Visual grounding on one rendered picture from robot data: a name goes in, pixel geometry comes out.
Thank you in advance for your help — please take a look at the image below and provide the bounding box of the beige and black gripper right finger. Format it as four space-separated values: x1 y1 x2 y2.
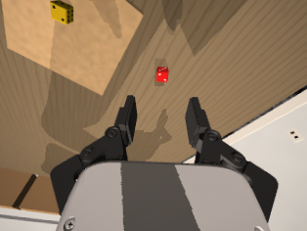
185 97 279 223

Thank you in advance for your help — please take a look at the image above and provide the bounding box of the red die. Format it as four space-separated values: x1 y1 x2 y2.
156 67 168 82

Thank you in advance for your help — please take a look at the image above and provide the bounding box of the tan mat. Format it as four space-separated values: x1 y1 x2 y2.
1 0 144 95

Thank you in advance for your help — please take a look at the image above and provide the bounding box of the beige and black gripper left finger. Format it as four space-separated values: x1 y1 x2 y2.
50 95 137 215

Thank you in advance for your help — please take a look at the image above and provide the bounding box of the yellow die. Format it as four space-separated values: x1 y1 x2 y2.
50 0 73 24

